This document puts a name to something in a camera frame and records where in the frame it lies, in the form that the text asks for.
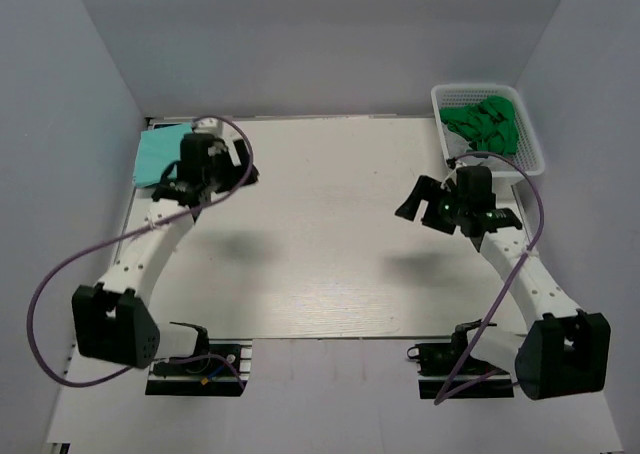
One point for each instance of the white plastic basket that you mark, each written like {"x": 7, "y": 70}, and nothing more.
{"x": 528, "y": 156}

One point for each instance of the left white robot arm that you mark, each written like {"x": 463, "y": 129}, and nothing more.
{"x": 111, "y": 318}

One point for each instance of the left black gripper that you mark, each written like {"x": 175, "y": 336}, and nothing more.
{"x": 233, "y": 171}

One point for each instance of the green t-shirt in basket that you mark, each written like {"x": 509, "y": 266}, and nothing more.
{"x": 486, "y": 126}

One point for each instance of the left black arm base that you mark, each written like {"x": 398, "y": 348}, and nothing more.
{"x": 238, "y": 354}

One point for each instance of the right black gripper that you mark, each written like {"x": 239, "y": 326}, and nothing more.
{"x": 429, "y": 190}

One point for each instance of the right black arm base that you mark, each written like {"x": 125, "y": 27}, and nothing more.
{"x": 435, "y": 360}

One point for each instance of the teal t-shirt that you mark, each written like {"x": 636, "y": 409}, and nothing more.
{"x": 157, "y": 148}

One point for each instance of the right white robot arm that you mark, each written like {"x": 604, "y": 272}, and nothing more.
{"x": 565, "y": 350}

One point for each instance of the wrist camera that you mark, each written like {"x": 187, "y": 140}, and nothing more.
{"x": 188, "y": 179}
{"x": 473, "y": 206}

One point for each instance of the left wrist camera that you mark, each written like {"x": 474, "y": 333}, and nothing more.
{"x": 188, "y": 179}

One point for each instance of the white t-shirt in basket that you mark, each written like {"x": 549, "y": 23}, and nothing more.
{"x": 456, "y": 144}

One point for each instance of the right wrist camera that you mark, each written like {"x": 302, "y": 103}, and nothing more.
{"x": 473, "y": 206}

